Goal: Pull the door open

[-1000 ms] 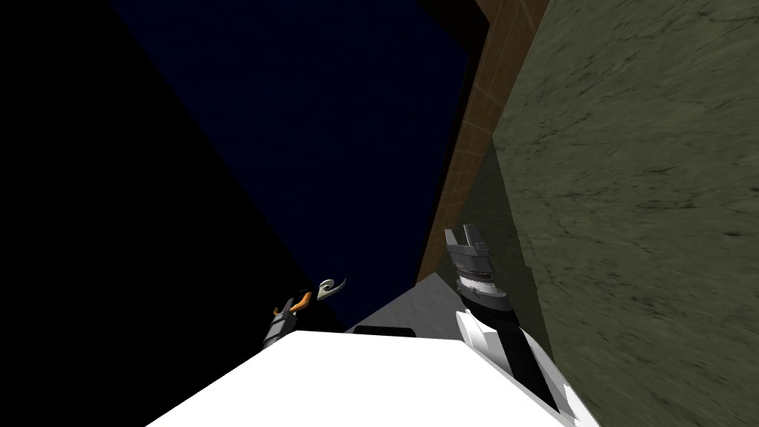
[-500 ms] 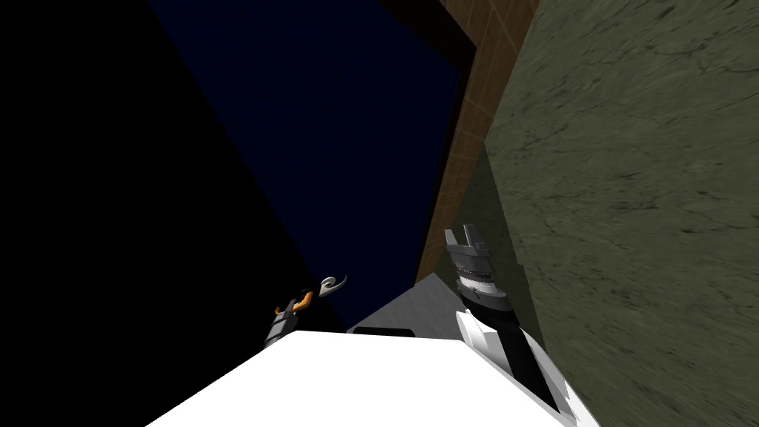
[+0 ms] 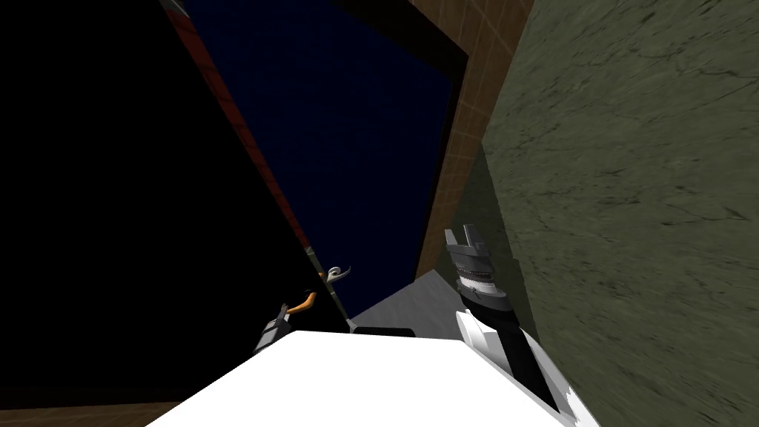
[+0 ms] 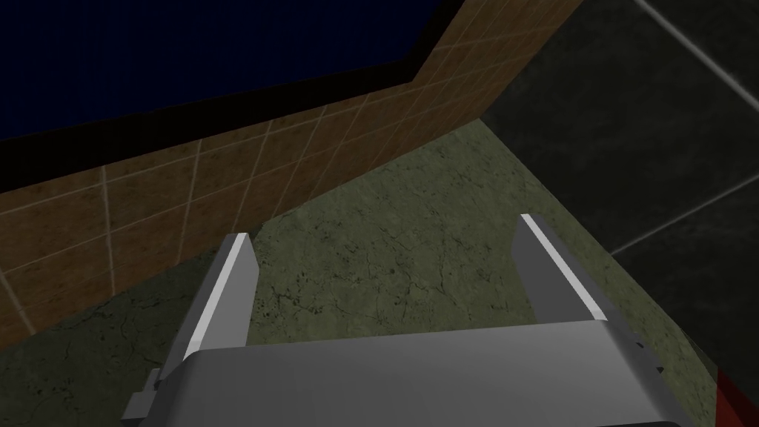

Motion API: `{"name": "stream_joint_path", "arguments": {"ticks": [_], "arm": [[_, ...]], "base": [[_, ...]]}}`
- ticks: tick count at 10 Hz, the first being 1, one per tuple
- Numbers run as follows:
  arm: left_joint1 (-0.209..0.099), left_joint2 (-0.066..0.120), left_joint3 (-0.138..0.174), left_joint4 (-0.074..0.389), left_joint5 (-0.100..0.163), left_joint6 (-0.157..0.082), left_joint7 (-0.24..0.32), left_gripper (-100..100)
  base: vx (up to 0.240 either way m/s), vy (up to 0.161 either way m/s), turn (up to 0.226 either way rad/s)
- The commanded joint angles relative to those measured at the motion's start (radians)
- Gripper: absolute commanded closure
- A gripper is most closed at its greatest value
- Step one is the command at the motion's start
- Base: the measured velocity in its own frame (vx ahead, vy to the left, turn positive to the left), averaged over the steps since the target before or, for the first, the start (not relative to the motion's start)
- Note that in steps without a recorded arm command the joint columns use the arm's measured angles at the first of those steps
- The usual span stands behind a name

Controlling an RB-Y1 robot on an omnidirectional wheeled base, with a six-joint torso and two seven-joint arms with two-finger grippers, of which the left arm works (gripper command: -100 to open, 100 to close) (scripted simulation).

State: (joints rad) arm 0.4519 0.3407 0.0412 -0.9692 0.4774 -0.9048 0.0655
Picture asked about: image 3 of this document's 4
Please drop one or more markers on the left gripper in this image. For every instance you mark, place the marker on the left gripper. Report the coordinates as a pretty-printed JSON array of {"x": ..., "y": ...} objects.
[{"x": 281, "y": 319}]

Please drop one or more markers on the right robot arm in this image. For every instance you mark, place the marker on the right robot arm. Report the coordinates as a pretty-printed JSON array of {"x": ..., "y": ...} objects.
[{"x": 504, "y": 338}]

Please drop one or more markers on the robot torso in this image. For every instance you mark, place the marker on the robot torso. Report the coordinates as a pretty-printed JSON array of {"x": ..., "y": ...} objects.
[{"x": 356, "y": 385}]

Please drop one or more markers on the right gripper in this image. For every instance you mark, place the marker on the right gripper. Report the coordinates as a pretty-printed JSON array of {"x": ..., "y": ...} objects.
[{"x": 468, "y": 256}]

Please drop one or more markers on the black door leaf red edge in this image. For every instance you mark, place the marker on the black door leaf red edge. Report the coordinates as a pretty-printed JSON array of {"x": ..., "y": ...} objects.
[{"x": 130, "y": 196}]

